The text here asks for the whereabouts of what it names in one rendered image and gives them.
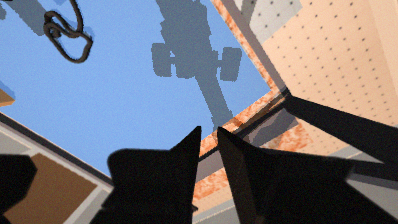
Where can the blue mat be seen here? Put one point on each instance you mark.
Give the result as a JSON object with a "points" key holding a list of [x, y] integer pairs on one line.
{"points": [[155, 71]]}

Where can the brown wooden block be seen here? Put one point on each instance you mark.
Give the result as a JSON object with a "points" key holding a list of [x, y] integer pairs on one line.
{"points": [[5, 99]]}

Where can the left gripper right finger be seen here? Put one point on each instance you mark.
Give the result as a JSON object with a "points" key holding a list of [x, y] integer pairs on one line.
{"points": [[254, 175]]}

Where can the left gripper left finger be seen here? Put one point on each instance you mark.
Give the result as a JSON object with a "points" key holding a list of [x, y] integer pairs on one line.
{"points": [[174, 166]]}

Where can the dark brown rope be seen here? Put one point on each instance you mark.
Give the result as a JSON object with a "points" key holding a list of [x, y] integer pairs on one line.
{"points": [[74, 34]]}

